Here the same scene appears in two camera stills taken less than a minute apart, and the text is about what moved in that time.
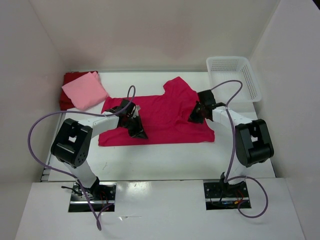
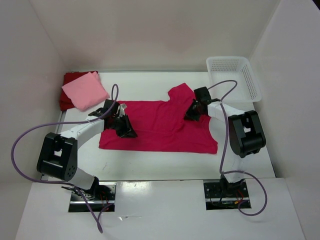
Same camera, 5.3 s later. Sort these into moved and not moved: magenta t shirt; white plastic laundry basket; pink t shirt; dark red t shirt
Moved: magenta t shirt
Not moved: dark red t shirt; white plastic laundry basket; pink t shirt
